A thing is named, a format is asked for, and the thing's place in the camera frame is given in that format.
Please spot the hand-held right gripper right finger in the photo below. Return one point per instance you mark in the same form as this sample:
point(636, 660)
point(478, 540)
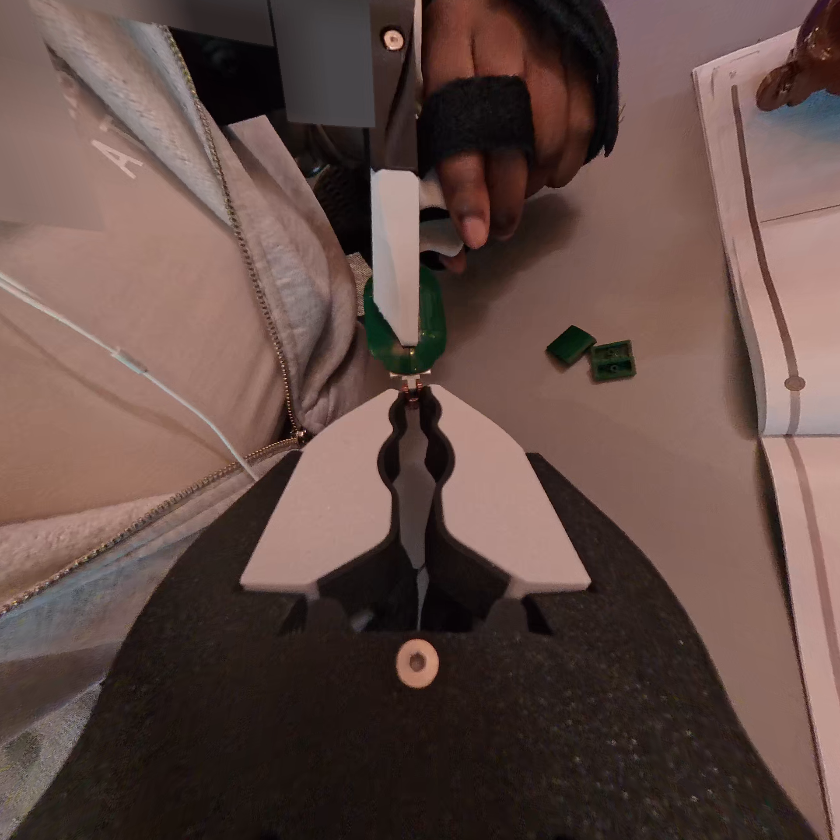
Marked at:
point(505, 518)

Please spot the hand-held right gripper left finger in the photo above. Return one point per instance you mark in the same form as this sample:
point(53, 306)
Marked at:
point(328, 518)

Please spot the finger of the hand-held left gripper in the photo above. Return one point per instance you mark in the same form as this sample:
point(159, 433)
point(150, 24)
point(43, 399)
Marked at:
point(394, 262)

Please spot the green leaf brick piece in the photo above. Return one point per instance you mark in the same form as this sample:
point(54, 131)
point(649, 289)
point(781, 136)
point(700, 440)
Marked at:
point(430, 315)

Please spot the small brown brick piece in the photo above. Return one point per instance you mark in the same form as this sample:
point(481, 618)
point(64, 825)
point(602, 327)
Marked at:
point(411, 394)

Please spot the person's left hand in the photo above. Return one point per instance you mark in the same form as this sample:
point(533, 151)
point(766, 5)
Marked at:
point(499, 46)

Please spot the person in beige hoodie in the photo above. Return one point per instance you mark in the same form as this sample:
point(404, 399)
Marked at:
point(197, 295)

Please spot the dark green smooth tile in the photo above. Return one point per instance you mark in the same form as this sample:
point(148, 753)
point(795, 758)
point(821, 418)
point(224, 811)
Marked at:
point(571, 344)

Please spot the dark green studded plate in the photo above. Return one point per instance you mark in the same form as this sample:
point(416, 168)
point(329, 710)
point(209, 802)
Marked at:
point(613, 361)

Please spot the open instruction booklet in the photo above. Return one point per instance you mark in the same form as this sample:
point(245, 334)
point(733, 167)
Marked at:
point(787, 262)

